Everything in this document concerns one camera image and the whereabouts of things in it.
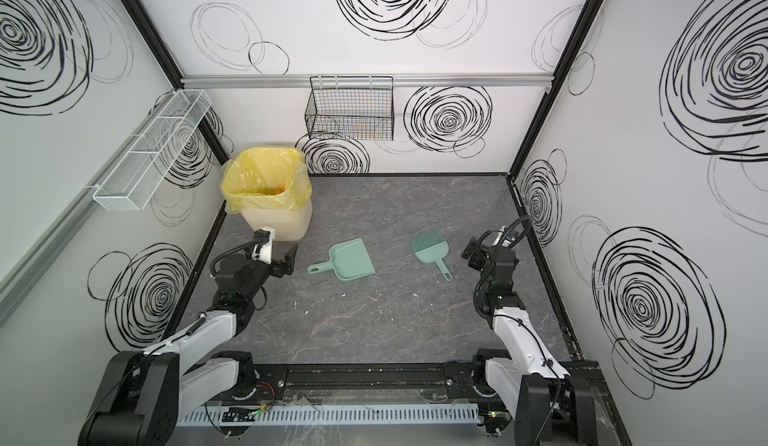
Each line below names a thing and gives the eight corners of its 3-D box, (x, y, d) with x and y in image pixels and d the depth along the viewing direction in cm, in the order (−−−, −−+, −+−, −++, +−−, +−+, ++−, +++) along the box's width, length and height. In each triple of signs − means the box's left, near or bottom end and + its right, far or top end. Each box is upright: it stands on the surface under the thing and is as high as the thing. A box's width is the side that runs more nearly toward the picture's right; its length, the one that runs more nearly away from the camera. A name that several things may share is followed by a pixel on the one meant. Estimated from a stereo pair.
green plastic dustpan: (313, 293, 91) (311, 288, 89) (307, 256, 99) (305, 251, 97) (375, 274, 95) (374, 270, 93) (364, 240, 103) (363, 235, 101)
